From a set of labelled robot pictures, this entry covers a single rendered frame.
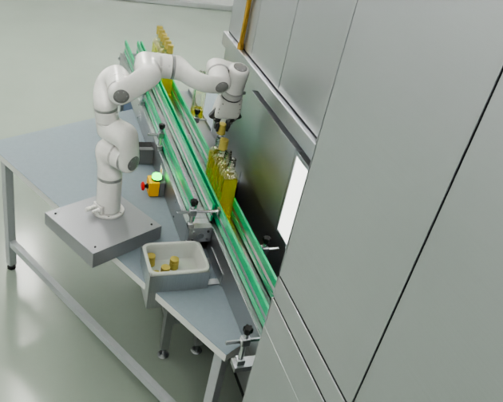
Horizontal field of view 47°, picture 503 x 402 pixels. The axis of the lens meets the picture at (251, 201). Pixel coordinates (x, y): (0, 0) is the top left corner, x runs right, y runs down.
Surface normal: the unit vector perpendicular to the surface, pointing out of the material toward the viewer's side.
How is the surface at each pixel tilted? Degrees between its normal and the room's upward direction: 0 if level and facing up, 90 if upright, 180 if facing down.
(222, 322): 0
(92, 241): 2
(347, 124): 90
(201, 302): 0
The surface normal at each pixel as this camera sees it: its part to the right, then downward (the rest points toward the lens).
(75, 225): 0.17, -0.84
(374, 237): -0.93, 0.03
